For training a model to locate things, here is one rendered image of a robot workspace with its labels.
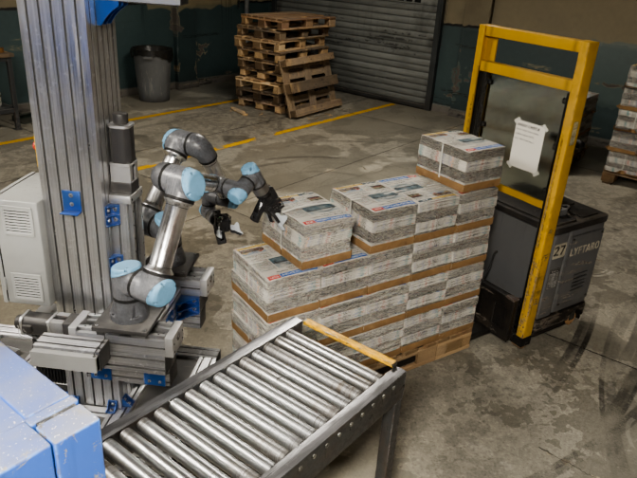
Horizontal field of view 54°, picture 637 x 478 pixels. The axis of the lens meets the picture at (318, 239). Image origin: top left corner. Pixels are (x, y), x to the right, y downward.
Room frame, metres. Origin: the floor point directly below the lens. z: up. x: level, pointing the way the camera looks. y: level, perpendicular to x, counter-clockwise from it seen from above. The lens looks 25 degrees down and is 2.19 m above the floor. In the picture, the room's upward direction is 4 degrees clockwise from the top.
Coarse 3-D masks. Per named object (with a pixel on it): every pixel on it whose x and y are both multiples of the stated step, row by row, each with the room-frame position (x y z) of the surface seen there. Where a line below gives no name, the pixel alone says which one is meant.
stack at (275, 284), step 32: (256, 256) 2.73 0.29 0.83; (352, 256) 2.79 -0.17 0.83; (384, 256) 2.88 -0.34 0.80; (416, 256) 3.01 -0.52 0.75; (448, 256) 3.14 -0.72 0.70; (256, 288) 2.59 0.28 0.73; (288, 288) 2.55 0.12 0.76; (320, 288) 2.66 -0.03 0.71; (352, 288) 2.76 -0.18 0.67; (416, 288) 3.02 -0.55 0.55; (256, 320) 2.57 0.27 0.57; (320, 320) 2.65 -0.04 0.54; (352, 320) 2.78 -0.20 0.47; (416, 320) 3.04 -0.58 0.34; (352, 352) 2.79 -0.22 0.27; (384, 352) 2.92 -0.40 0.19; (416, 352) 3.05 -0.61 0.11
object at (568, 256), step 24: (504, 216) 3.73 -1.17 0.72; (528, 216) 3.60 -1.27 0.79; (576, 216) 3.65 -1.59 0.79; (600, 216) 3.67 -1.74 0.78; (504, 240) 3.70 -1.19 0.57; (528, 240) 3.56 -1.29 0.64; (576, 240) 3.55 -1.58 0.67; (600, 240) 3.70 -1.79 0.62; (504, 264) 3.67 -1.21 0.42; (528, 264) 3.53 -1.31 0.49; (552, 264) 3.43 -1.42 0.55; (576, 264) 3.58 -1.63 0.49; (504, 288) 3.64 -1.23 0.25; (552, 288) 3.47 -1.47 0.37; (576, 288) 3.63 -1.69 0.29; (552, 312) 3.53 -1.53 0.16; (576, 312) 3.72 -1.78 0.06
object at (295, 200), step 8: (312, 192) 3.05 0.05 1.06; (288, 200) 2.89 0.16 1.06; (296, 200) 2.90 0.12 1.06; (304, 200) 2.91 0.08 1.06; (312, 200) 2.92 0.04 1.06; (320, 200) 2.93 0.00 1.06; (288, 208) 2.80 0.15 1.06; (264, 216) 2.89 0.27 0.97; (264, 224) 2.88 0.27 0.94; (272, 224) 2.82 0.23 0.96; (264, 232) 2.88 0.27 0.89; (272, 232) 2.81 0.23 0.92
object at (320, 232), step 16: (320, 208) 2.83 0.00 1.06; (336, 208) 2.84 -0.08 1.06; (288, 224) 2.71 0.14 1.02; (304, 224) 2.61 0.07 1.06; (320, 224) 2.65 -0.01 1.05; (336, 224) 2.70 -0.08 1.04; (352, 224) 2.75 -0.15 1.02; (288, 240) 2.69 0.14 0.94; (304, 240) 2.61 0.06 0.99; (320, 240) 2.66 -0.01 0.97; (336, 240) 2.71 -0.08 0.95; (304, 256) 2.61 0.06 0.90; (320, 256) 2.66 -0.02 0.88
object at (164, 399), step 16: (288, 320) 2.22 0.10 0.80; (272, 336) 2.09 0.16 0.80; (240, 352) 1.97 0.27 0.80; (208, 368) 1.86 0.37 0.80; (224, 368) 1.87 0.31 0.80; (192, 384) 1.76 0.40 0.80; (160, 400) 1.67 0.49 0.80; (128, 416) 1.58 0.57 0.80; (144, 416) 1.59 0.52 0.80; (176, 416) 1.69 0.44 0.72; (112, 432) 1.50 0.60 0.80; (112, 464) 1.49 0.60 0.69
